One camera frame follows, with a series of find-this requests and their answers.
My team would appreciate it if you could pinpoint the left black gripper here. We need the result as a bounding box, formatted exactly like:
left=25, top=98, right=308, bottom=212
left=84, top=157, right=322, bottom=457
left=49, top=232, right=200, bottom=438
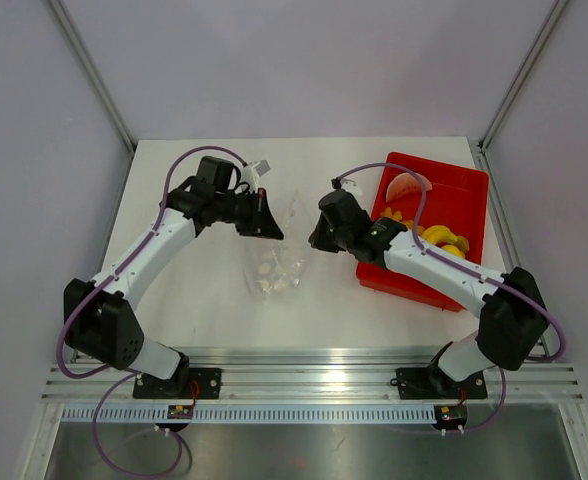
left=214, top=187, right=283, bottom=239

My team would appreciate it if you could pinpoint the clear zip top bag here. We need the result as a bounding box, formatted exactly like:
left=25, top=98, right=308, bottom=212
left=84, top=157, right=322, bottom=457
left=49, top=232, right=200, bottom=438
left=242, top=188, right=312, bottom=300

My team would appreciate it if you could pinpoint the watermelon slice toy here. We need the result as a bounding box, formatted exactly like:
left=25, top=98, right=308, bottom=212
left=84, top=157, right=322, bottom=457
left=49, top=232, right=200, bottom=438
left=385, top=173, right=433, bottom=202

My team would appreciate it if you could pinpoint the yellow pear toy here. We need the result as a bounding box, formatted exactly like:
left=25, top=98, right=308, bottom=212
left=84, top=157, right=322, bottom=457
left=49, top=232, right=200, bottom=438
left=449, top=245, right=466, bottom=259

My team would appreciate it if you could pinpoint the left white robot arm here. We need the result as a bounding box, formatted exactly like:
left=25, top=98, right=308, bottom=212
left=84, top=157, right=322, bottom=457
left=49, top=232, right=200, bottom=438
left=57, top=154, right=284, bottom=399

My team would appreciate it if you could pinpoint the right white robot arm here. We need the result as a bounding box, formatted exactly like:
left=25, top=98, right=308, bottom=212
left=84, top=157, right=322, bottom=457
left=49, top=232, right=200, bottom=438
left=309, top=189, right=549, bottom=400

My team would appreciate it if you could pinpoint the yellow banana bunch toy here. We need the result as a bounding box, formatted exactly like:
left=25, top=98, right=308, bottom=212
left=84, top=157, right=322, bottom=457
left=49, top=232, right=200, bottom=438
left=420, top=225, right=470, bottom=255

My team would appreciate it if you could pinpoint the red plastic tray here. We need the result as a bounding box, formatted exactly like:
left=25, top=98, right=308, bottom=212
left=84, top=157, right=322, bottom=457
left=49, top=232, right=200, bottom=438
left=356, top=152, right=489, bottom=312

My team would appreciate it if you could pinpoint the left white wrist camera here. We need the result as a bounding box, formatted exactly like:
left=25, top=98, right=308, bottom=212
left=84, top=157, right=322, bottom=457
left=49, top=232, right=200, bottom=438
left=241, top=160, right=271, bottom=182

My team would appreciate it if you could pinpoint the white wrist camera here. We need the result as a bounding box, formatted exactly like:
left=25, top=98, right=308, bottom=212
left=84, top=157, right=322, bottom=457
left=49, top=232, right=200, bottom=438
left=241, top=160, right=271, bottom=182
left=331, top=177, right=363, bottom=197

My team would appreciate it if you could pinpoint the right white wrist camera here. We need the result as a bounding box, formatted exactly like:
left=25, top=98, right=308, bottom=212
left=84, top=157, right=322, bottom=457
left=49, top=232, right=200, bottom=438
left=331, top=177, right=363, bottom=197

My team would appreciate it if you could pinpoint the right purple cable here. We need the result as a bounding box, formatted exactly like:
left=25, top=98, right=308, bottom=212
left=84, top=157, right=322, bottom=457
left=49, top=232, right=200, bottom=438
left=329, top=162, right=569, bottom=435

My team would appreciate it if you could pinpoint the purple cable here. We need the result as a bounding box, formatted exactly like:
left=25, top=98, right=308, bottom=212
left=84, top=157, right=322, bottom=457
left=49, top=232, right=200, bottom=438
left=329, top=162, right=569, bottom=435
left=56, top=145, right=249, bottom=474

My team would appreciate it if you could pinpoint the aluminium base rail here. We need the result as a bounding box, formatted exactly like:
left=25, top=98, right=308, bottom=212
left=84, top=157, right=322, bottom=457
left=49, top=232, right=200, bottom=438
left=41, top=347, right=583, bottom=404

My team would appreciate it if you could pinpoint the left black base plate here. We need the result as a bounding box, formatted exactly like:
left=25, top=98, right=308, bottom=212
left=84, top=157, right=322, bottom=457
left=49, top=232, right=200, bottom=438
left=132, top=366, right=222, bottom=400

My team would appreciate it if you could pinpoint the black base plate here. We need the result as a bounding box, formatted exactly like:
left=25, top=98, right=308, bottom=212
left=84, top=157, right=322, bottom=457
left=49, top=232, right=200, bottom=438
left=132, top=366, right=222, bottom=400
left=390, top=367, right=488, bottom=400

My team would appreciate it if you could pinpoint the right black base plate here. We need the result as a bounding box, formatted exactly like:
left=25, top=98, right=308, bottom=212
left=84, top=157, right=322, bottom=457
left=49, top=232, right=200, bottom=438
left=390, top=367, right=488, bottom=400

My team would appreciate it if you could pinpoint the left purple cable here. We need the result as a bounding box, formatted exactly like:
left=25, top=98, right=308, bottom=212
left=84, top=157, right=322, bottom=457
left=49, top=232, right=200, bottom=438
left=56, top=145, right=249, bottom=474

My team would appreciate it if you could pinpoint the white slotted cable duct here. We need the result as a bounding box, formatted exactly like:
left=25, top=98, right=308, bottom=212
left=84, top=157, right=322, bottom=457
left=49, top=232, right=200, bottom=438
left=61, top=404, right=436, bottom=425

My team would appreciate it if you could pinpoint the left aluminium frame post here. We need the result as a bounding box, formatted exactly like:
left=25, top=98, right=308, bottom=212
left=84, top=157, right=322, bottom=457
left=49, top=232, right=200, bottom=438
left=43, top=0, right=138, bottom=159

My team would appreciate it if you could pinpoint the aluminium frame post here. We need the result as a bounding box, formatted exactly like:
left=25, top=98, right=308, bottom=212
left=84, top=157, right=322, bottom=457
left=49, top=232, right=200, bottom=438
left=43, top=0, right=138, bottom=159
left=478, top=0, right=572, bottom=154

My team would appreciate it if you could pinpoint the right aluminium frame post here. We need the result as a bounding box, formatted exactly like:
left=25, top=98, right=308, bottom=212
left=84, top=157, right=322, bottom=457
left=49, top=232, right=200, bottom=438
left=478, top=0, right=572, bottom=154

